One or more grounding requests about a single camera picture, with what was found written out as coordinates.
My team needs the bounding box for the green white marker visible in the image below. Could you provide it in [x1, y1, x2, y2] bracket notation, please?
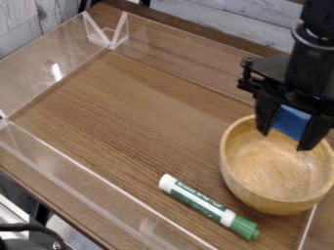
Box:
[158, 174, 259, 240]

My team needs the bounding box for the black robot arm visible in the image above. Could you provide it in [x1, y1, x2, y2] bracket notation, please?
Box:
[237, 0, 334, 151]

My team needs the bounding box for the clear acrylic tray wall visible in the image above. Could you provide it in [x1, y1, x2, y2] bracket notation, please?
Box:
[0, 10, 334, 250]

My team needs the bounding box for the brown wooden bowl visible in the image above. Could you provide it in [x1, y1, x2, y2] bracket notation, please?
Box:
[218, 115, 334, 216]

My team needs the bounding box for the black equipment with cable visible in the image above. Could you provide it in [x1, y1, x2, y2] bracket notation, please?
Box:
[0, 223, 74, 250]

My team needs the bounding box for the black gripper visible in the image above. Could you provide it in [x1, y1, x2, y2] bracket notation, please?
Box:
[237, 25, 334, 151]

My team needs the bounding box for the blue foam block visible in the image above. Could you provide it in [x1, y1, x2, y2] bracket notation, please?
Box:
[271, 105, 311, 142]

